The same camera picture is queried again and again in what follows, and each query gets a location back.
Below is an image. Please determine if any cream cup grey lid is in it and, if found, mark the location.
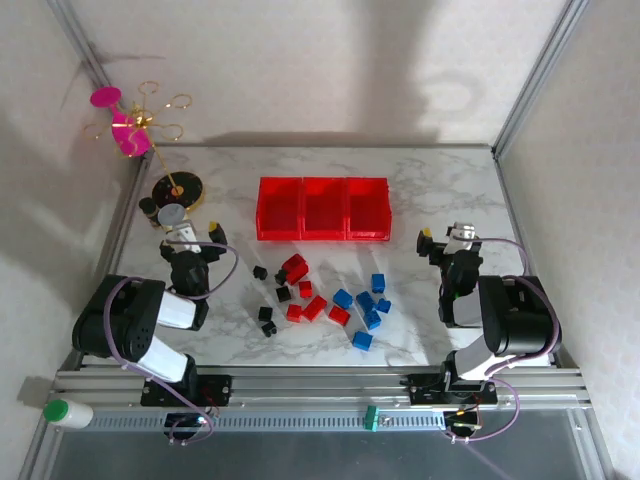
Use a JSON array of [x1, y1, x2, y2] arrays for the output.
[[157, 202, 190, 232]]

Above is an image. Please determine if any small dark bottle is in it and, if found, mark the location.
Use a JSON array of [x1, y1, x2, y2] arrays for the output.
[[138, 197, 162, 230]]

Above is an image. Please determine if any pink plastic wine glass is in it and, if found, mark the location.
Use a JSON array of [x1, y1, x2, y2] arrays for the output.
[[89, 85, 151, 159]]

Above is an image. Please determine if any small black circuit board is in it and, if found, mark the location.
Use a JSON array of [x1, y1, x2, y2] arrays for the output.
[[163, 412, 209, 432], [444, 408, 484, 432]]

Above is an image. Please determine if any white bottle green cap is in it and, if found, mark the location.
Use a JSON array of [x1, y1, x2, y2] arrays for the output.
[[42, 398, 95, 430]]

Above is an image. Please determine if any grey translucent panel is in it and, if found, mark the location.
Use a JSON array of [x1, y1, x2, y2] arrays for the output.
[[29, 429, 611, 480]]

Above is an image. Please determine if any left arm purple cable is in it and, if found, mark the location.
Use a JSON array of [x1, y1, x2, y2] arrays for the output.
[[102, 238, 240, 446]]

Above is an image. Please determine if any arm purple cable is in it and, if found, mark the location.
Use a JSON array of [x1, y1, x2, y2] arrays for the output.
[[102, 238, 240, 446], [447, 237, 564, 444]]

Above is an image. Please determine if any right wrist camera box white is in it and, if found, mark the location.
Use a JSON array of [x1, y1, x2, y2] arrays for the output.
[[447, 223, 480, 251]]

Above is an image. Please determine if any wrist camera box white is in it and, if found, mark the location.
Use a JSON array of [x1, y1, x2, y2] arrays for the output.
[[167, 222, 202, 252], [447, 223, 480, 251]]

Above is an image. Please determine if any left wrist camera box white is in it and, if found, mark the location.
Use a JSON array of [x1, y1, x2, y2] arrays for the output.
[[167, 222, 202, 252]]

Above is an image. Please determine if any gold ring stand black base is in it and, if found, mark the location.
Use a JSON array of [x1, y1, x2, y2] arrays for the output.
[[82, 79, 206, 211]]

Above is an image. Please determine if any aluminium side rail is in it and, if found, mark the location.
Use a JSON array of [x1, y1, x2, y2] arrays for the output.
[[74, 149, 154, 361], [492, 144, 584, 371]]

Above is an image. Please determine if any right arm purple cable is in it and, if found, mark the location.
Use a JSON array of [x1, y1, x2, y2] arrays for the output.
[[447, 237, 564, 444]]

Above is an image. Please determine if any aluminium front rail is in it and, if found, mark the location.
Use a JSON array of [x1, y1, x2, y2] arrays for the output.
[[53, 367, 587, 407]]

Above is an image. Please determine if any grey slotted cable duct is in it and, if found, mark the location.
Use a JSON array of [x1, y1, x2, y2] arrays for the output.
[[87, 408, 449, 432]]

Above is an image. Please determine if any aluminium frame post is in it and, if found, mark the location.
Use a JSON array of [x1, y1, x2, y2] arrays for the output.
[[47, 0, 154, 161], [492, 0, 586, 159]]

